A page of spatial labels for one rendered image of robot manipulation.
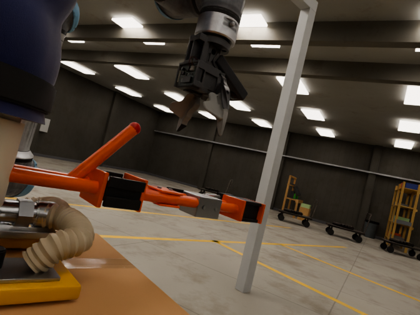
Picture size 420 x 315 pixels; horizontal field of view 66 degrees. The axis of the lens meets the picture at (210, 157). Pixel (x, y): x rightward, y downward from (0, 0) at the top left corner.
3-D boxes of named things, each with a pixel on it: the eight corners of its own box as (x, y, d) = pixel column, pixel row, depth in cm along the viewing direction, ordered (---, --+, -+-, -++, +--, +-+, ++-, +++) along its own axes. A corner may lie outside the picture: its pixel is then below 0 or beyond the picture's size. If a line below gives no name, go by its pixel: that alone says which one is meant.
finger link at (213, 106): (201, 130, 61) (194, 92, 65) (223, 137, 65) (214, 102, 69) (212, 120, 59) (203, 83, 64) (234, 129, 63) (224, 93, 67)
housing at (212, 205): (195, 217, 68) (200, 196, 68) (177, 209, 73) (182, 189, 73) (219, 220, 72) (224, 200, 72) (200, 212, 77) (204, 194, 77)
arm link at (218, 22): (219, 35, 76) (249, 27, 69) (215, 55, 76) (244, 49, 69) (190, 16, 70) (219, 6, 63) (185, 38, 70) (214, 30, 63)
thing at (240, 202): (239, 221, 75) (244, 200, 76) (218, 213, 81) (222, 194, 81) (261, 224, 81) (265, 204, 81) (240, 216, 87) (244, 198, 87)
